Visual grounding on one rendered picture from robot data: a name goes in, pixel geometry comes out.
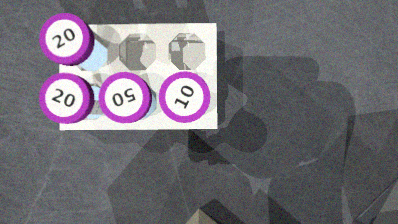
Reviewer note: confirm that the white tube rack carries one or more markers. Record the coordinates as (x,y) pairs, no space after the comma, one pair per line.
(154,52)

